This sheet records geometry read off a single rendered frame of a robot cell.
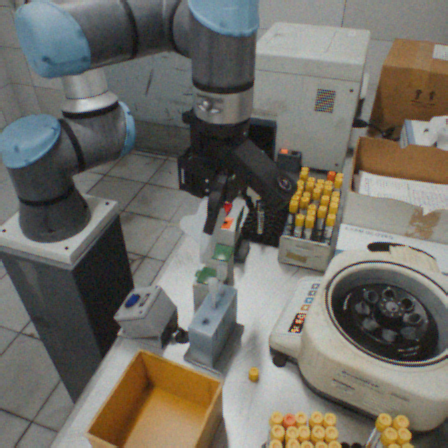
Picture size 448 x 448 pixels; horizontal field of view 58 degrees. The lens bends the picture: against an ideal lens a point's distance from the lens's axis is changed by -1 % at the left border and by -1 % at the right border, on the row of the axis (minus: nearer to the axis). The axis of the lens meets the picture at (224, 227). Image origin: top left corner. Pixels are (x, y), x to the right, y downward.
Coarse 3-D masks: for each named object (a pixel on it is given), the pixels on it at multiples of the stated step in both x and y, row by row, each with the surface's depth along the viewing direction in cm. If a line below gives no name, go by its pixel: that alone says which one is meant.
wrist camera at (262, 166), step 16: (224, 144) 52; (240, 144) 53; (224, 160) 53; (240, 160) 52; (256, 160) 53; (272, 160) 55; (240, 176) 53; (256, 176) 52; (272, 176) 53; (288, 176) 55; (256, 192) 53; (272, 192) 52; (288, 192) 53
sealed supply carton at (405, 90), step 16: (400, 48) 137; (416, 48) 136; (432, 48) 136; (384, 64) 125; (400, 64) 125; (416, 64) 125; (432, 64) 125; (384, 80) 128; (400, 80) 126; (416, 80) 124; (432, 80) 122; (384, 96) 131; (400, 96) 129; (416, 96) 126; (432, 96) 125; (384, 112) 134; (400, 112) 131; (416, 112) 129; (432, 112) 127
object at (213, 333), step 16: (224, 288) 67; (208, 304) 65; (224, 304) 65; (192, 320) 62; (208, 320) 62; (224, 320) 65; (192, 336) 63; (208, 336) 61; (224, 336) 68; (192, 352) 66; (208, 352) 64; (224, 352) 68; (208, 368) 67
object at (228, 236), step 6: (228, 222) 84; (234, 222) 84; (222, 228) 82; (228, 228) 82; (234, 228) 82; (222, 234) 83; (228, 234) 83; (234, 234) 82; (222, 240) 84; (228, 240) 84; (234, 240) 83; (234, 246) 84
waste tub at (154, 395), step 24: (144, 360) 60; (168, 360) 57; (120, 384) 55; (144, 384) 63; (168, 384) 62; (192, 384) 58; (216, 384) 56; (120, 408) 57; (144, 408) 61; (168, 408) 61; (192, 408) 61; (216, 408) 55; (96, 432) 52; (120, 432) 59; (144, 432) 59; (168, 432) 59; (192, 432) 59
